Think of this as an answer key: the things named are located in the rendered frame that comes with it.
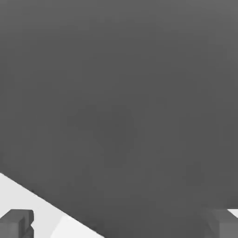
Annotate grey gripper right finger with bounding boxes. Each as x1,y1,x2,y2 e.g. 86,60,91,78
211,208,238,238

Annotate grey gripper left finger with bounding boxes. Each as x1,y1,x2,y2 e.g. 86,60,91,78
0,209,35,238

